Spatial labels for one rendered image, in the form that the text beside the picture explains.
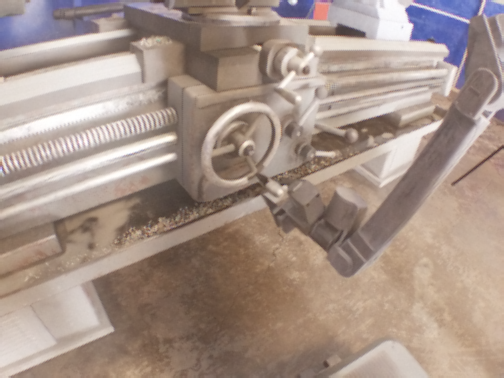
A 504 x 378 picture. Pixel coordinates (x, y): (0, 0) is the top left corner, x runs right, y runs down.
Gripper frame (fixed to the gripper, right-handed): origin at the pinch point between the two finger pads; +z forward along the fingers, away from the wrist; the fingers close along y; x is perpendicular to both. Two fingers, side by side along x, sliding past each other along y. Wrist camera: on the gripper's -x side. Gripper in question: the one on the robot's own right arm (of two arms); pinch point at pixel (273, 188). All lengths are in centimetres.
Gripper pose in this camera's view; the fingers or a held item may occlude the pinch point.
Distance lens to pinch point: 75.1
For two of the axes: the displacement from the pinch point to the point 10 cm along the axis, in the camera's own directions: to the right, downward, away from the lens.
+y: -7.5, 6.3, -2.0
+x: 2.7, 5.6, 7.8
